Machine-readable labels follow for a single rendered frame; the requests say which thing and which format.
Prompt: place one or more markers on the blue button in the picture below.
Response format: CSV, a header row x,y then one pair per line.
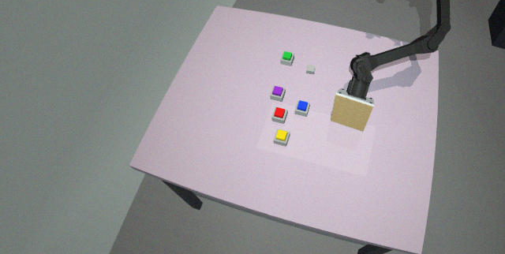
x,y
302,108

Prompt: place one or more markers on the red button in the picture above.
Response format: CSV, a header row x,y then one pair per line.
x,y
279,115

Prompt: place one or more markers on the purple button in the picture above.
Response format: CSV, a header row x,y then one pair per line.
x,y
277,93

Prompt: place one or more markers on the yellow button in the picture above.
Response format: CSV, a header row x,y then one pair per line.
x,y
281,137

